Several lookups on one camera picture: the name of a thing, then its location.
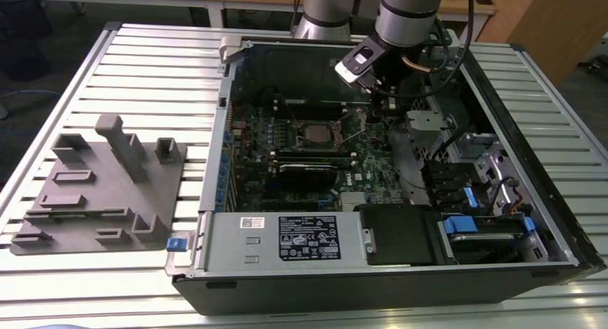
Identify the metal drive cage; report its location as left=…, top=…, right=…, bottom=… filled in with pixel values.
left=406, top=66, right=481, bottom=163

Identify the hard disk in blue carrier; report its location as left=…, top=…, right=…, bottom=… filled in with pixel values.
left=438, top=214, right=537, bottom=264

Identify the green motherboard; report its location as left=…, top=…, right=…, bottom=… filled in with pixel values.
left=226, top=100, right=414, bottom=213

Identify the wooden cabinet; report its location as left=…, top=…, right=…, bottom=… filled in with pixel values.
left=478, top=0, right=608, bottom=84

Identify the grey power supply unit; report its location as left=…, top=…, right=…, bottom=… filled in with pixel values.
left=201, top=211, right=372, bottom=271

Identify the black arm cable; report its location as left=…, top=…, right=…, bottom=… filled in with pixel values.
left=374, top=0, right=476, bottom=98

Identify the office chair base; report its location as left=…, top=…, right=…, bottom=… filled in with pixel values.
left=576, top=36, right=608, bottom=75

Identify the CPU socket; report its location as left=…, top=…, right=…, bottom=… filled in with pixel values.
left=293, top=119, right=344, bottom=152

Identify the silver CPU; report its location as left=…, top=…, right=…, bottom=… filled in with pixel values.
left=302, top=123, right=334, bottom=142

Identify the grey parts rack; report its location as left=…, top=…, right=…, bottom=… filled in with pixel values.
left=8, top=114, right=189, bottom=256

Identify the silver metal bracket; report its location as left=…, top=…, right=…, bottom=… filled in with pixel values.
left=405, top=110, right=460, bottom=132

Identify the black PC case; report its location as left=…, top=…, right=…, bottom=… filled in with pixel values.
left=164, top=35, right=608, bottom=318

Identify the black graphics card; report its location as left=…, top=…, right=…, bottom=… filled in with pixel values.
left=276, top=161, right=340, bottom=202

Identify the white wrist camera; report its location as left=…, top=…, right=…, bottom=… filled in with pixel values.
left=333, top=36, right=388, bottom=84

